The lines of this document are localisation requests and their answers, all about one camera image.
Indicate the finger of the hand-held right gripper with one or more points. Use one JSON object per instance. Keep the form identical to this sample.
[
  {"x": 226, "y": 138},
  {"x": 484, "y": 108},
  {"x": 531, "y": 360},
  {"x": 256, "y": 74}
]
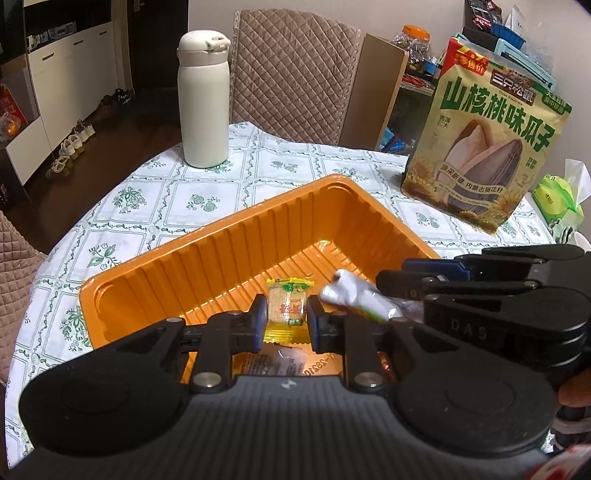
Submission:
[
  {"x": 401, "y": 284},
  {"x": 434, "y": 268}
]

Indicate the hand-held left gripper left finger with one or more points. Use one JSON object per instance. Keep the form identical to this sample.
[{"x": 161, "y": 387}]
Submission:
[{"x": 261, "y": 318}]

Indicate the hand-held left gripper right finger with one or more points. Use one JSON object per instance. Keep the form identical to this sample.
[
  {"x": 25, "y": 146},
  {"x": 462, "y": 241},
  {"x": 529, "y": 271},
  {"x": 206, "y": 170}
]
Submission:
[{"x": 314, "y": 323}]

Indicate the yellow candy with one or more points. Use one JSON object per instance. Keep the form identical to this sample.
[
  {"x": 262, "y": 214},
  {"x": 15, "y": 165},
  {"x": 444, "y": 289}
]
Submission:
[{"x": 288, "y": 304}]

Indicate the silver snack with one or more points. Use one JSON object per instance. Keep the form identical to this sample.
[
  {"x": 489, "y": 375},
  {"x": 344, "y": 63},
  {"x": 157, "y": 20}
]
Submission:
[{"x": 346, "y": 293}]

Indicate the clear dark snack packet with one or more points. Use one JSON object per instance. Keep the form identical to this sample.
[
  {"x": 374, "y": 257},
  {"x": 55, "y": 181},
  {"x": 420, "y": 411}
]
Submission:
[{"x": 277, "y": 364}]

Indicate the orange plastic tray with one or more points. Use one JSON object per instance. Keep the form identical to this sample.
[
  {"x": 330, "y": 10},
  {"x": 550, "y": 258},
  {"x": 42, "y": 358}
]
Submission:
[{"x": 221, "y": 258}]

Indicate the orange red snack packet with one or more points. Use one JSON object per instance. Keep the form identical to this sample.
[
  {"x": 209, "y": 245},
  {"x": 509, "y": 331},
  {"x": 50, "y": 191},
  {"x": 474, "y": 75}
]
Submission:
[{"x": 385, "y": 367}]

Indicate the person's right hand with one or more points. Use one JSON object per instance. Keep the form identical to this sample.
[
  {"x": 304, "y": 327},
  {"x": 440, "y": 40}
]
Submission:
[{"x": 577, "y": 392}]

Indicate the plain white mug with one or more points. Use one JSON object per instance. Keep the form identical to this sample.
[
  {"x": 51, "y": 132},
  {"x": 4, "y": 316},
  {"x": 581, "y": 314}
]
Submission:
[{"x": 581, "y": 237}]

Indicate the sunflower seed bag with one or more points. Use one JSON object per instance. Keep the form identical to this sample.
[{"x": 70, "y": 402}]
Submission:
[{"x": 485, "y": 152}]

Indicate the blue packet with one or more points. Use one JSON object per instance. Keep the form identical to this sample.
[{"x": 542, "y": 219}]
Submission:
[{"x": 396, "y": 141}]

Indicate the green tissue pack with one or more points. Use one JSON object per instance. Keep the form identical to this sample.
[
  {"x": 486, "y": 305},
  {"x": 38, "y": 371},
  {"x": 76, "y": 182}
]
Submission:
[{"x": 556, "y": 198}]

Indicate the green floral tablecloth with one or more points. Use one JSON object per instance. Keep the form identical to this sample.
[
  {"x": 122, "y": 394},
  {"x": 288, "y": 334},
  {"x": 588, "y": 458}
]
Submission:
[{"x": 152, "y": 198}]

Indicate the wooden side table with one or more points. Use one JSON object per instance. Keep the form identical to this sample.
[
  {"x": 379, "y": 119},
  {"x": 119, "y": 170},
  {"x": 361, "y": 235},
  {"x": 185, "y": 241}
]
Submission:
[{"x": 374, "y": 92}]

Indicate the white thermos bottle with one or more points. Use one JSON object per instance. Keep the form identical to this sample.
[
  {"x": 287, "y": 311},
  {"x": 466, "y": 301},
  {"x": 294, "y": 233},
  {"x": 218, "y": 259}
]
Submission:
[{"x": 203, "y": 115}]

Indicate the orange lid plastic jar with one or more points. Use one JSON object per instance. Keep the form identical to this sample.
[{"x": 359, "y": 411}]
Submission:
[{"x": 413, "y": 48}]

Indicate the quilted beige chair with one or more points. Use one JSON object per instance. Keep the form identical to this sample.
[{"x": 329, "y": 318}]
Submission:
[
  {"x": 291, "y": 78},
  {"x": 16, "y": 286}
]

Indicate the blue plastic basket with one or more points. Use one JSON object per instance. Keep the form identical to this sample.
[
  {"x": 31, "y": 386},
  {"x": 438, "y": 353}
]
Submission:
[{"x": 508, "y": 34}]

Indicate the dark shoe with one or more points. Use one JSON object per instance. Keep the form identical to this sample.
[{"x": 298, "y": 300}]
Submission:
[{"x": 114, "y": 98}]

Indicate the white cabinet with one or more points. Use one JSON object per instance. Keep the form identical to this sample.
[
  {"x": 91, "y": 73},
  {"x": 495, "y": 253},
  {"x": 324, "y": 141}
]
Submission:
[{"x": 69, "y": 83}]

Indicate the red gift bag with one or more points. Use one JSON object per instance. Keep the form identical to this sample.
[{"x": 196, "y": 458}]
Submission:
[{"x": 9, "y": 110}]

